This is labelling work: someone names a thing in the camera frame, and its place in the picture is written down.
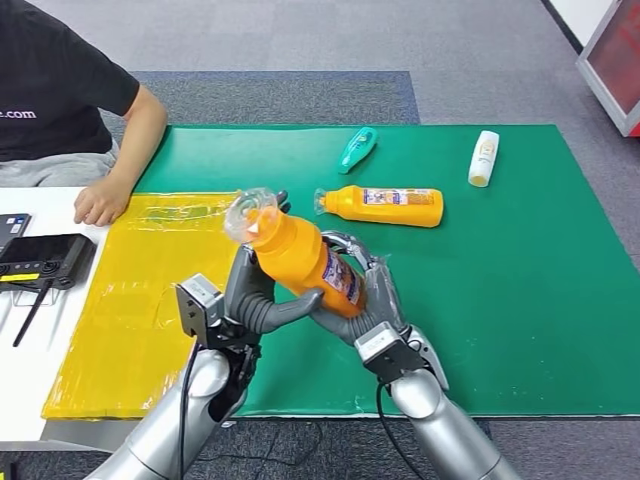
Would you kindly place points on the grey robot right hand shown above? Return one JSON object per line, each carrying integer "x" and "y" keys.
{"x": 383, "y": 298}

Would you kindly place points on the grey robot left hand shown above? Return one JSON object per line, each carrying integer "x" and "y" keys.
{"x": 250, "y": 305}

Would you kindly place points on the orange bottle with clear cap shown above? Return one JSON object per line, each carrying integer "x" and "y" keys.
{"x": 295, "y": 255}
{"x": 395, "y": 210}

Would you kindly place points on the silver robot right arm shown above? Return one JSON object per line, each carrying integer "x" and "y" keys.
{"x": 440, "y": 430}

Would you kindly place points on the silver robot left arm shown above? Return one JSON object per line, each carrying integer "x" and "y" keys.
{"x": 200, "y": 404}

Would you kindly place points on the person's forearm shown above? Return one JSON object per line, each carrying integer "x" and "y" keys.
{"x": 139, "y": 139}

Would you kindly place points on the teal plastic bottle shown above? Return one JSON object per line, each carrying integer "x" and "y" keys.
{"x": 358, "y": 148}

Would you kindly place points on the white plastic bottle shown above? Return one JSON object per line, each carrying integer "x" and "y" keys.
{"x": 483, "y": 158}

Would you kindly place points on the yellow plastic sheet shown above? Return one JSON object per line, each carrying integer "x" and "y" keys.
{"x": 110, "y": 318}

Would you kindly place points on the green table mat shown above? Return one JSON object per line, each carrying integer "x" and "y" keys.
{"x": 525, "y": 278}

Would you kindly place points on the person's hand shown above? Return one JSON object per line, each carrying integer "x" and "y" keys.
{"x": 99, "y": 201}

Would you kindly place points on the black controller with antenna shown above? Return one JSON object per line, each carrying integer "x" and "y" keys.
{"x": 45, "y": 257}

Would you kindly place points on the dark laptop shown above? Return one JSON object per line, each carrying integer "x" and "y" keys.
{"x": 12, "y": 226}

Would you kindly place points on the person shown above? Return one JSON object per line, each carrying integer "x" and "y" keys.
{"x": 50, "y": 79}

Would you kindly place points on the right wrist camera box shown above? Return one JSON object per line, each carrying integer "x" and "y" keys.
{"x": 387, "y": 351}

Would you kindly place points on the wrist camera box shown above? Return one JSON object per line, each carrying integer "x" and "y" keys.
{"x": 387, "y": 351}
{"x": 198, "y": 305}

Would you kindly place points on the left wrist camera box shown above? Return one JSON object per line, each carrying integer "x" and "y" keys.
{"x": 198, "y": 305}

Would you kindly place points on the red cabinet with white frame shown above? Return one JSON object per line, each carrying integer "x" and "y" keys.
{"x": 615, "y": 63}

